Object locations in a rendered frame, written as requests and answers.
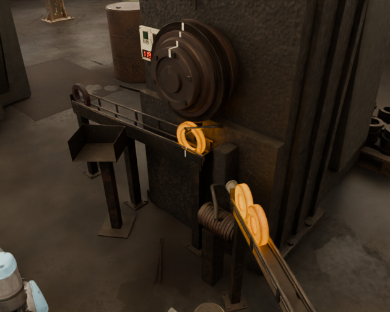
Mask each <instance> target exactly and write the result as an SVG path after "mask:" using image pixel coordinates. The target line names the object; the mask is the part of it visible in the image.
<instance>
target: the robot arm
mask: <svg viewBox="0 0 390 312"><path fill-rule="evenodd" d="M0 312H48V305H47V303H46V300H45V298H44V296H43V295H42V293H41V291H40V289H39V288H38V286H37V284H36V283H35V282H34V281H33V280H31V281H29V282H27V281H26V279H25V278H21V276H20V273H19V270H18V267H17V263H16V260H15V258H14V257H13V255H12V254H11V253H7V252H4V251H3V250H2V249H1V248H0Z"/></svg>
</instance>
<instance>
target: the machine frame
mask: <svg viewBox="0 0 390 312"><path fill-rule="evenodd" d="M196 2H197V10H196V11H194V10H193V0H139V6H140V13H141V25H143V26H146V27H150V28H155V29H158V30H160V29H161V28H162V27H163V26H165V25H166V24H169V23H171V22H177V21H180V20H184V19H195V20H199V21H201V22H203V23H205V24H206V25H210V26H212V27H214V28H216V29H217V30H219V31H220V32H221V33H222V34H223V35H224V36H225V37H226V38H227V40H228V41H229V42H230V44H231V46H232V48H233V50H234V52H235V55H236V59H237V63H238V83H237V87H236V90H235V92H234V94H233V95H232V97H231V99H230V101H229V103H228V105H227V107H226V108H225V109H224V110H223V111H222V112H221V113H219V114H218V115H216V116H213V117H211V118H210V119H208V120H207V121H203V122H200V123H194V124H196V125H197V126H213V125H216V126H220V125H223V127H222V128H203V129H202V132H203V134H204V136H205V137H207V138H209V139H212V140H213V141H214V143H213V142H211V145H210V150H213V158H212V161H211V162H210V163H208V164H207V165H206V203H207V202H213V198H212V193H211V190H210V186H211V184H213V183H214V150H215V148H216V147H218V146H220V145H221V144H223V143H224V142H229V143H231V144H234V145H236V146H238V158H237V168H236V182H237V183H238V184H243V183H244V184H247V185H248V187H249V189H250V191H251V195H252V197H253V204H254V205H255V204H259V205H260V206H261V207H262V209H263V210H264V213H265V215H266V218H267V222H268V227H269V234H270V236H271V238H272V240H273V242H274V243H275V245H276V247H277V249H278V250H279V252H280V253H281V255H282V257H283V258H284V260H285V261H286V260H287V259H288V258H289V257H290V256H291V255H292V253H293V252H294V251H295V250H296V249H297V248H298V247H299V246H300V245H301V243H302V242H303V241H304V240H305V239H306V237H307V236H308V235H309V234H310V233H311V232H312V231H313V230H314V229H315V227H316V226H317V225H318V224H319V223H320V221H322V219H323V218H324V216H325V213H326V211H325V210H323V209H321V208H319V207H318V204H319V199H320V196H321V191H322V188H323V184H324V179H325V176H326V172H327V166H328V163H329V159H330V156H331V151H332V146H333V143H334V139H335V136H336V131H337V127H338V124H339V119H340V114H341V111H342V107H343V104H344V98H345V94H346V91H347V86H348V83H349V78H350V73H351V70H352V66H353V61H354V58H355V53H356V50H357V46H358V41H359V38H360V34H361V30H362V26H363V21H364V18H365V11H366V7H367V4H368V0H196ZM144 62H145V76H146V84H147V88H146V89H144V90H140V97H141V109H142V113H145V114H148V115H151V116H154V117H156V118H159V119H162V120H165V121H168V122H170V123H173V124H176V125H180V124H182V123H184V122H187V121H186V120H185V119H183V118H180V117H179V116H178V115H176V114H175V113H174V112H172V111H171V109H170V108H169V107H168V106H167V105H166V103H164V102H163V101H162V99H161V98H160V97H159V95H158V94H157V92H156V90H155V88H154V85H153V83H152V78H151V72H150V67H151V62H150V61H148V60H146V59H145V60H144ZM145 152H146V159H147V171H148V177H149V189H148V190H147V196H148V197H149V198H150V201H151V202H153V203H154V204H155V205H157V206H159V208H161V209H163V210H164V211H165V212H167V213H169V214H170V215H172V216H173V217H174V218H176V219H178V220H179V221H180V222H182V223H184V224H185V225H186V226H188V227H189V228H191V229H192V212H191V166H190V165H188V164H187V163H184V162H182V161H181V160H179V159H177V158H175V157H172V156H171V155H168V154H166V153H164V152H161V151H159V150H157V149H155V148H153V147H150V146H148V145H145Z"/></svg>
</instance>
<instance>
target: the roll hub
mask: <svg viewBox="0 0 390 312"><path fill-rule="evenodd" d="M172 47H174V46H169V47H166V48H162V49H160V50H158V51H157V52H156V53H155V54H154V55H157V57H158V60H157V61H156V60H154V57H153V58H152V62H151V67H150V72H151V78H152V79H155V81H156V83H155V84H154V88H155V90H156V92H157V94H158V95H159V97H160V98H161V99H162V101H163V102H164V103H165V102H166V100H168V101H169V102H170V104H169V107H171V108H174V109H176V110H182V109H184V108H186V107H188V106H191V105H192V104H194V103H195V102H196V100H197V99H198V97H199V94H200V90H201V80H200V75H199V71H198V69H197V66H196V64H195V62H194V61H193V59H192V57H190V55H189V54H188V53H187V52H186V51H185V50H183V49H181V48H179V47H176V48H172ZM169 48H172V49H169ZM168 49H169V50H170V54H171V53H175V54H176V57H175V58H172V56H171V57H169V50H168ZM187 76H190V77H191V81H190V82H188V81H187V79H186V78H187ZM183 100H186V101H187V103H188V104H187V105H186V106H185V105H183Z"/></svg>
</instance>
